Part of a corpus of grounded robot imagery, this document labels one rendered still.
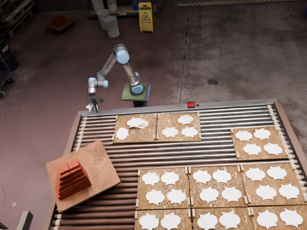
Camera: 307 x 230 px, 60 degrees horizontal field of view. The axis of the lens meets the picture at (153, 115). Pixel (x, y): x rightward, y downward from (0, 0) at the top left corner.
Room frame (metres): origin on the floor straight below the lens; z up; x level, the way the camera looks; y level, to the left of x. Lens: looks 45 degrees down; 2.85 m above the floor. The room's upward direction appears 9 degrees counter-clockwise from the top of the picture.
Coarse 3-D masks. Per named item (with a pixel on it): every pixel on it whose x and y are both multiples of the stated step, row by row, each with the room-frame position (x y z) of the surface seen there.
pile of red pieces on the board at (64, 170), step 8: (72, 160) 1.19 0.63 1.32; (64, 168) 1.13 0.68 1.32; (72, 168) 1.12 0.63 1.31; (80, 168) 1.12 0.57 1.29; (64, 176) 1.08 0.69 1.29; (72, 176) 1.10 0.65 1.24; (80, 176) 1.12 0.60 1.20; (56, 184) 1.12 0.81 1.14; (64, 184) 1.08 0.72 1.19; (72, 184) 1.09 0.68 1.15; (80, 184) 1.11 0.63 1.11; (88, 184) 1.12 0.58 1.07; (56, 192) 1.09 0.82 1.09; (64, 192) 1.06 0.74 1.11; (72, 192) 1.08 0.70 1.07
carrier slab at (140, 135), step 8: (120, 120) 1.89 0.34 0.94; (128, 120) 1.87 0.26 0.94; (152, 120) 1.82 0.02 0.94; (128, 128) 1.76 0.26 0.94; (136, 128) 1.75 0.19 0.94; (144, 128) 1.73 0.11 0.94; (152, 128) 1.72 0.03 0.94; (128, 136) 1.66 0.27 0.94; (136, 136) 1.64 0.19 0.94; (144, 136) 1.63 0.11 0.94; (152, 136) 1.61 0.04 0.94
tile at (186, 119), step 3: (180, 117) 1.79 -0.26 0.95; (183, 117) 1.79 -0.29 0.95; (186, 117) 1.78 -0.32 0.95; (189, 117) 1.77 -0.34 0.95; (192, 117) 1.77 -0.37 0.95; (180, 120) 1.75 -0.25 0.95; (183, 120) 1.74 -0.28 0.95; (186, 120) 1.74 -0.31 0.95; (189, 120) 1.73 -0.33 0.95; (192, 120) 1.72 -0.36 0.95; (180, 123) 1.72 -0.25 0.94; (183, 123) 1.71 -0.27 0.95; (186, 123) 1.70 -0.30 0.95; (189, 123) 1.70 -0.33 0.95
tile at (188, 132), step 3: (183, 129) 1.63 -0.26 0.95; (186, 129) 1.63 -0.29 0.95; (189, 129) 1.62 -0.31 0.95; (192, 129) 1.62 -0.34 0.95; (195, 129) 1.61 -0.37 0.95; (183, 132) 1.60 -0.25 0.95; (186, 132) 1.59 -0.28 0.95; (189, 132) 1.58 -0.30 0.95; (192, 132) 1.58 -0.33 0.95; (195, 132) 1.57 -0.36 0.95; (186, 135) 1.56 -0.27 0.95; (189, 135) 1.55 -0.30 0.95; (192, 135) 1.55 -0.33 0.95; (195, 135) 1.54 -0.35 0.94
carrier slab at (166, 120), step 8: (160, 120) 1.80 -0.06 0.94; (168, 120) 1.78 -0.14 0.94; (176, 120) 1.77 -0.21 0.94; (160, 128) 1.70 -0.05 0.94; (176, 128) 1.67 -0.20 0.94; (184, 128) 1.65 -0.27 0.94; (200, 128) 1.62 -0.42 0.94; (160, 136) 1.60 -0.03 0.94; (176, 136) 1.57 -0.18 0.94; (184, 136) 1.55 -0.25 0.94
